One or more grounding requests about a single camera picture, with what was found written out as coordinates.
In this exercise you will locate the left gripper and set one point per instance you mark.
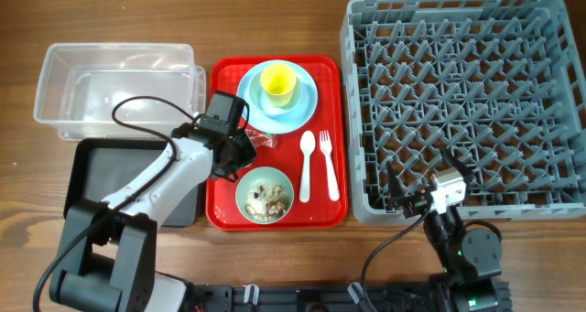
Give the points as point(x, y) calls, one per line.
point(248, 155)

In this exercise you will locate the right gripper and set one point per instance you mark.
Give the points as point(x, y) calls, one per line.
point(416, 202)

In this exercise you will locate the red snack wrapper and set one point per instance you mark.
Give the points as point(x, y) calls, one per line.
point(261, 139)

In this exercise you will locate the green bowl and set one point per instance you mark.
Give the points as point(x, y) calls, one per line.
point(263, 175)

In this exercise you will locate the rice and food scraps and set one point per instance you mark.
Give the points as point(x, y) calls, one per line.
point(266, 202)

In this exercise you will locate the white plastic spoon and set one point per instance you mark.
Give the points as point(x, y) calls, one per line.
point(307, 145)

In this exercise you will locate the white plastic fork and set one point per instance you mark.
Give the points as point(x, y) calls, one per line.
point(326, 149)

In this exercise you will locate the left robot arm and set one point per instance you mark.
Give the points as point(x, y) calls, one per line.
point(106, 258)

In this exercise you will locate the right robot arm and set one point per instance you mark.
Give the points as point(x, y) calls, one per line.
point(470, 253)

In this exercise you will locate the grey dishwasher rack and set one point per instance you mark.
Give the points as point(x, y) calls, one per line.
point(498, 83)

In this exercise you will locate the light blue plate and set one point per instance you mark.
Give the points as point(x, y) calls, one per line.
point(288, 122)

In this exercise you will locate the light blue bowl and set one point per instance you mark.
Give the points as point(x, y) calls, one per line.
point(260, 100)

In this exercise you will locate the red plastic tray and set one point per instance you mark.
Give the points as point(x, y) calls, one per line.
point(319, 212)

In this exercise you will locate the yellow plastic cup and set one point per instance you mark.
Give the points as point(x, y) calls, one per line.
point(278, 81)

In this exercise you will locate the black plastic tray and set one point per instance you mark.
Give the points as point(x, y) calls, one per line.
point(110, 170)

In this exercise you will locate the clear plastic bin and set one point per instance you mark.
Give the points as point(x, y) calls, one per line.
point(118, 90)

